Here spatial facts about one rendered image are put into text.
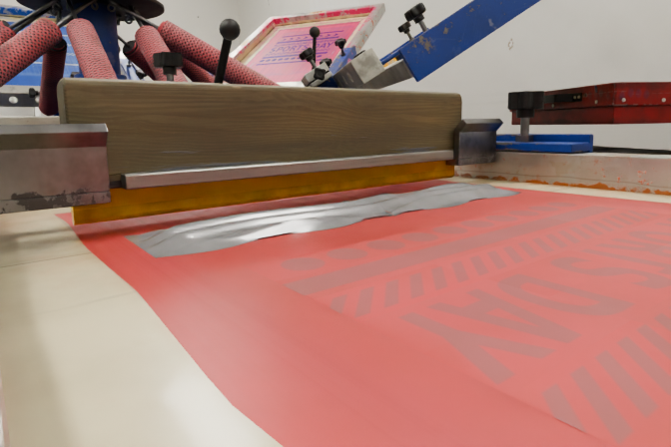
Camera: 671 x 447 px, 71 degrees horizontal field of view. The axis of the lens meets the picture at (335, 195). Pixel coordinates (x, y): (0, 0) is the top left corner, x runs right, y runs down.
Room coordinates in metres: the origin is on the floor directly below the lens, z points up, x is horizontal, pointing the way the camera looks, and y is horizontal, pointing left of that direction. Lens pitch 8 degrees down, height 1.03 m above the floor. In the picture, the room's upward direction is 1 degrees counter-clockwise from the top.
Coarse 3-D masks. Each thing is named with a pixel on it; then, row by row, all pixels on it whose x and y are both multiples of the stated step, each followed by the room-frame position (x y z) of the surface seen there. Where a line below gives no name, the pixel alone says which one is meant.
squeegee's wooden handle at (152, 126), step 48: (96, 96) 0.32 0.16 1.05; (144, 96) 0.34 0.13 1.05; (192, 96) 0.36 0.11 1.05; (240, 96) 0.39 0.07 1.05; (288, 96) 0.41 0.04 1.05; (336, 96) 0.45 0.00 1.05; (384, 96) 0.48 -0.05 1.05; (432, 96) 0.53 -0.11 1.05; (144, 144) 0.34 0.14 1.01; (192, 144) 0.36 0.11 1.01; (240, 144) 0.39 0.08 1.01; (288, 144) 0.41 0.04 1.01; (336, 144) 0.45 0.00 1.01; (384, 144) 0.48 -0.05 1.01; (432, 144) 0.53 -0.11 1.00
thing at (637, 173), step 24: (456, 168) 0.63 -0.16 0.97; (480, 168) 0.60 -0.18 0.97; (504, 168) 0.57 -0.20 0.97; (528, 168) 0.54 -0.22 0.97; (552, 168) 0.52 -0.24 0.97; (576, 168) 0.50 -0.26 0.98; (600, 168) 0.48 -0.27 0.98; (624, 168) 0.46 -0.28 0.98; (648, 168) 0.45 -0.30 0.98; (648, 192) 0.45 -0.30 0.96; (0, 384) 0.06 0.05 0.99; (0, 408) 0.06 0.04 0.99; (0, 432) 0.05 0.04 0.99
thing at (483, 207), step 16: (352, 192) 0.50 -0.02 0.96; (368, 192) 0.49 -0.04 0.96; (384, 192) 0.49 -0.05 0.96; (400, 192) 0.49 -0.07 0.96; (528, 192) 0.47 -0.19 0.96; (544, 192) 0.47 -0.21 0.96; (448, 208) 0.39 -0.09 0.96; (464, 208) 0.39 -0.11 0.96; (480, 208) 0.39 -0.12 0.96; (496, 208) 0.39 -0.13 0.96; (512, 208) 0.38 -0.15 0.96; (624, 208) 0.37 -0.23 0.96; (640, 208) 0.37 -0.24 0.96; (656, 208) 0.37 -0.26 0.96
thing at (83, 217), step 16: (400, 176) 0.51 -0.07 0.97; (416, 176) 0.53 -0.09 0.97; (432, 176) 0.54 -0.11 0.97; (448, 176) 0.56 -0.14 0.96; (256, 192) 0.40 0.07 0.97; (272, 192) 0.41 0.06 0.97; (288, 192) 0.42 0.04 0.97; (304, 192) 0.43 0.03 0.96; (320, 192) 0.45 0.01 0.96; (336, 192) 0.46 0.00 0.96; (112, 208) 0.33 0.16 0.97; (128, 208) 0.34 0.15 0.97; (144, 208) 0.35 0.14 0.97; (160, 208) 0.35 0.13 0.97; (176, 208) 0.36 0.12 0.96; (192, 208) 0.37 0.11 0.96; (208, 208) 0.38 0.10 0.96
